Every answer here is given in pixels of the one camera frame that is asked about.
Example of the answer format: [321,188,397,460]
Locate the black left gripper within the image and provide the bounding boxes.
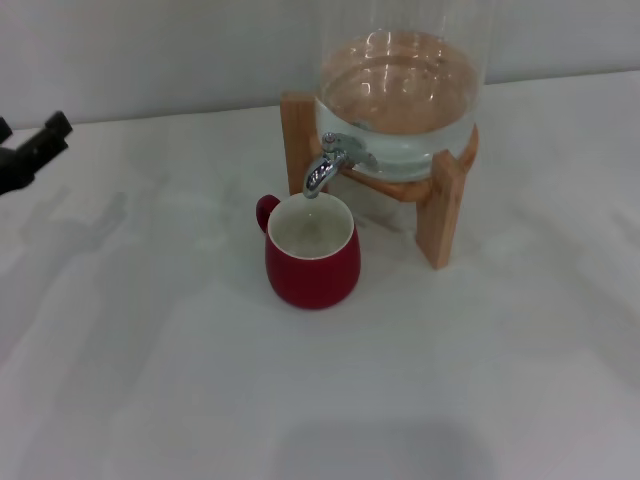
[0,110,74,198]

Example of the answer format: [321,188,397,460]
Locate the red ceramic cup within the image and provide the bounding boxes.
[255,192,362,310]

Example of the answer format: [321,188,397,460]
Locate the chrome faucet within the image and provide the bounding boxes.
[303,131,378,200]

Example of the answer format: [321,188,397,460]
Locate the glass water dispenser jar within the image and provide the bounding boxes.
[313,0,494,182]

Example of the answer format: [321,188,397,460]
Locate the white tablecloth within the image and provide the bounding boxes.
[0,79,640,480]

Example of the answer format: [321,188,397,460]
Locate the wooden dispenser stand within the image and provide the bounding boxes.
[279,89,481,272]

